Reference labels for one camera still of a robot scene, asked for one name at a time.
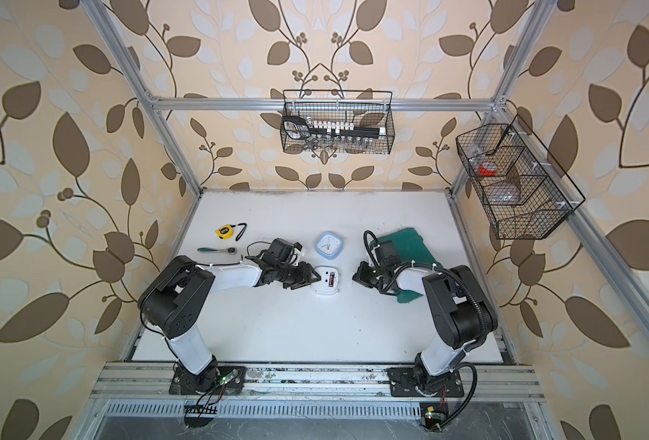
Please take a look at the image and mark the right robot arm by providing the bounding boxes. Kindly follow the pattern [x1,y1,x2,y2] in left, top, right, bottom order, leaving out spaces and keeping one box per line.
[353,228,498,396]

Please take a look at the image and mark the black handled scissors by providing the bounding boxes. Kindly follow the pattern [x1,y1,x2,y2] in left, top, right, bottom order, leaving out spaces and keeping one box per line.
[281,115,326,140]

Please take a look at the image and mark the clear plastic bag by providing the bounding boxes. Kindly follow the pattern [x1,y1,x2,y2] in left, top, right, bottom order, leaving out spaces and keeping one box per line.
[484,181,521,206]

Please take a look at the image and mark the right black wire basket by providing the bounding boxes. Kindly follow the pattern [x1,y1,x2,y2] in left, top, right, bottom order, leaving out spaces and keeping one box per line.
[456,115,586,240]

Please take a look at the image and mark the light blue alarm clock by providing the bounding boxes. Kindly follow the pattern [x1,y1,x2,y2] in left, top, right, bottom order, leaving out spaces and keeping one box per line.
[315,232,344,260]

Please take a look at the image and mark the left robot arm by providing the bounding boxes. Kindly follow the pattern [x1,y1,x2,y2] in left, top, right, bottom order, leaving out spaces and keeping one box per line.
[137,256,322,376]

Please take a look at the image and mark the green plastic case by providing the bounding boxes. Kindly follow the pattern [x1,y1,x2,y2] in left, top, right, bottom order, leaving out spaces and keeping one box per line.
[369,227,441,304]

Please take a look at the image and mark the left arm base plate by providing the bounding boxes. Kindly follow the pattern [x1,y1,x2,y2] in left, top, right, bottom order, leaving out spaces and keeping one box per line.
[169,364,247,395]

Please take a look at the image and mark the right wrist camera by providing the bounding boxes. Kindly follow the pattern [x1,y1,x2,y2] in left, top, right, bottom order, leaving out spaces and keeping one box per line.
[374,240,401,267]

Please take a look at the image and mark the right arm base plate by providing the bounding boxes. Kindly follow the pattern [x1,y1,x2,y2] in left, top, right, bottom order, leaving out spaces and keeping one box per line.
[388,367,465,398]

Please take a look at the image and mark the black wire basket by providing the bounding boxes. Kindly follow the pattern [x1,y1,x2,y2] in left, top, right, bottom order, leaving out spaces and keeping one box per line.
[280,88,396,155]
[456,115,586,240]

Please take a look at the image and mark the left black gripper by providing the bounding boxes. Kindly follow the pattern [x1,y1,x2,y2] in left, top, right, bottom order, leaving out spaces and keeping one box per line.
[275,262,322,289]

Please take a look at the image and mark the back black wire basket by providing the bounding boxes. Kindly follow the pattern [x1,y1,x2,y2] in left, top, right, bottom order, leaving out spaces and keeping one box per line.
[280,88,396,155]

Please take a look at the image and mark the socket bit rail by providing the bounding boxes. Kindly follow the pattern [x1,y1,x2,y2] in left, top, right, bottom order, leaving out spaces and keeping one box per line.
[315,120,388,139]

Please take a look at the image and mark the aluminium front rail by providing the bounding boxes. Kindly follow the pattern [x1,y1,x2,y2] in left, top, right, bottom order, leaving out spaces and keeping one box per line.
[91,362,546,403]

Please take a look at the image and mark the teal handled ratchet tool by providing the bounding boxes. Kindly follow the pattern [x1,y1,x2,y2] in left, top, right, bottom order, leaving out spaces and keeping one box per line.
[197,247,237,255]

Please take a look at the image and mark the yellow tape measure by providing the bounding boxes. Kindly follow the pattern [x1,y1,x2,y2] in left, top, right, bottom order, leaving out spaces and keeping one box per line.
[215,223,247,241]

